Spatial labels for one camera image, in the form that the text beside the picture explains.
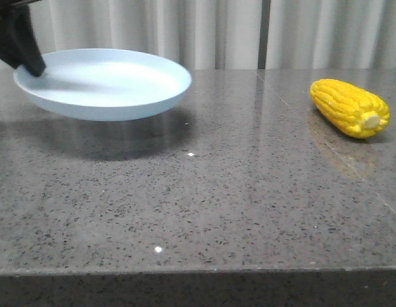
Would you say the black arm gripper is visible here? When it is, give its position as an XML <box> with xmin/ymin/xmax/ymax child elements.
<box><xmin>0</xmin><ymin>0</ymin><xmax>46</xmax><ymax>77</ymax></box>

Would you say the light blue plate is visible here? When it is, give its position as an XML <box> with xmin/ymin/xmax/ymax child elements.
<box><xmin>13</xmin><ymin>49</ymin><xmax>192</xmax><ymax>122</ymax></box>

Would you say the yellow corn cob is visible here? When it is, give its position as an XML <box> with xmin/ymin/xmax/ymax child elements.
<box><xmin>310</xmin><ymin>79</ymin><xmax>391</xmax><ymax>139</ymax></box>

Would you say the white pleated curtain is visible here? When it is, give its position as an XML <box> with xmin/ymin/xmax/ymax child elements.
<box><xmin>30</xmin><ymin>1</ymin><xmax>396</xmax><ymax>70</ymax></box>

